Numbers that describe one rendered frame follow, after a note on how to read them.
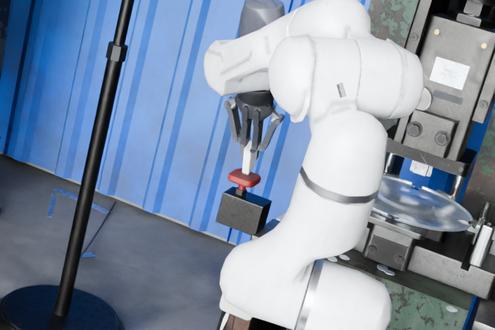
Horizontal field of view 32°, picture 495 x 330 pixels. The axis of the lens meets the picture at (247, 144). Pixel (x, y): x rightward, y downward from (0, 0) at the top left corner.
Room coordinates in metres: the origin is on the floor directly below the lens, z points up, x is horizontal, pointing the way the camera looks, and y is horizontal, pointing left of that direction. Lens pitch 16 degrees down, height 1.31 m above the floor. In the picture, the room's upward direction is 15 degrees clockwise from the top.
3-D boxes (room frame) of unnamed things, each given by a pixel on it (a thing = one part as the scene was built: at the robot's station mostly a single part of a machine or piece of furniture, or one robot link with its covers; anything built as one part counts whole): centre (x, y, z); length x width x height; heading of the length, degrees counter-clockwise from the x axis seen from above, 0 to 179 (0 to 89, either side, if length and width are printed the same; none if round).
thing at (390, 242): (1.73, -0.34, 0.72); 0.25 x 0.14 x 0.14; 163
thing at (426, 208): (1.78, -0.36, 0.78); 0.29 x 0.29 x 0.01
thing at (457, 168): (1.90, -0.40, 0.86); 0.20 x 0.16 x 0.05; 73
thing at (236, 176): (1.77, -0.01, 0.71); 0.07 x 0.06 x 0.08; 163
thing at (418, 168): (1.89, -0.39, 0.84); 0.05 x 0.03 x 0.04; 73
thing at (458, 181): (1.93, -0.49, 0.81); 0.02 x 0.02 x 0.14
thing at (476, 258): (1.73, -0.53, 0.75); 0.03 x 0.03 x 0.10; 73
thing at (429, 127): (1.86, -0.38, 1.04); 0.17 x 0.15 x 0.30; 163
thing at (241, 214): (1.77, -0.03, 0.62); 0.10 x 0.06 x 0.20; 73
